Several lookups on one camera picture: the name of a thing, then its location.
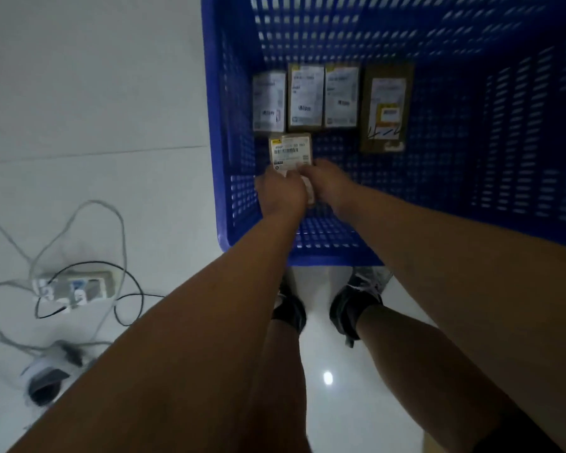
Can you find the person's right hand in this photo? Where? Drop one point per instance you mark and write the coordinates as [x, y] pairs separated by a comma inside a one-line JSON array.
[[328, 182]]

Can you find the person's left hand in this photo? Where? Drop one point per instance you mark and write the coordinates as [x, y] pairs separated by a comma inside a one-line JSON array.
[[283, 192]]

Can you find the small labelled cardboard parcel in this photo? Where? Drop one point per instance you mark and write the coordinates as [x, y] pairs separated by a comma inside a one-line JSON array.
[[291, 153]]

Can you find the person's right forearm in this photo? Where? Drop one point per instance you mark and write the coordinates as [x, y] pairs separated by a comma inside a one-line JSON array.
[[471, 297]]

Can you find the person's left forearm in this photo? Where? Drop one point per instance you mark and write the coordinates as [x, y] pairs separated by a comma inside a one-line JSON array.
[[179, 334]]

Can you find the small white-labelled cardboard parcel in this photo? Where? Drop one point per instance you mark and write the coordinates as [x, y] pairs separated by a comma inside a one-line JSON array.
[[305, 96], [341, 95], [269, 101]]

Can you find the brown parcel with yellow sticker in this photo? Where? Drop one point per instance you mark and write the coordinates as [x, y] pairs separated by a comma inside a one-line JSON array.
[[386, 108]]

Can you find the person's left black shoe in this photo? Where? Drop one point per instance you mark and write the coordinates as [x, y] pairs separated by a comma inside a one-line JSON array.
[[288, 308]]

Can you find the person's black shoe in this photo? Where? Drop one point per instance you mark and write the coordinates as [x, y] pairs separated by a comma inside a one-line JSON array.
[[356, 301], [288, 308]]

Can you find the person's right black shoe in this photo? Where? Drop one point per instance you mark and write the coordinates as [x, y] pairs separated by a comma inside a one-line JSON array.
[[356, 301]]

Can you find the blue plastic crate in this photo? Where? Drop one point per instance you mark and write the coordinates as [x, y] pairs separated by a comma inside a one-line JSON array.
[[443, 117]]

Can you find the person's left leg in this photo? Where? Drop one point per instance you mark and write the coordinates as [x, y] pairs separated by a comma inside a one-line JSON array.
[[278, 386]]

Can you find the person's leg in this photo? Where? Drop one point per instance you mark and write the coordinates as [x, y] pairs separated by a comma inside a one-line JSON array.
[[429, 372], [278, 386]]

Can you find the person's right leg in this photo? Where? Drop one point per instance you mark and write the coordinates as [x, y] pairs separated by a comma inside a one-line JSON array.
[[429, 372]]

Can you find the white power strip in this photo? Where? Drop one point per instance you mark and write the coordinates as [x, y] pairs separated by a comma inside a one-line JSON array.
[[73, 288]]

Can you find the grey power adapter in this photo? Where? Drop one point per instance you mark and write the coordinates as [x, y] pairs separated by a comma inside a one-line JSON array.
[[48, 384]]

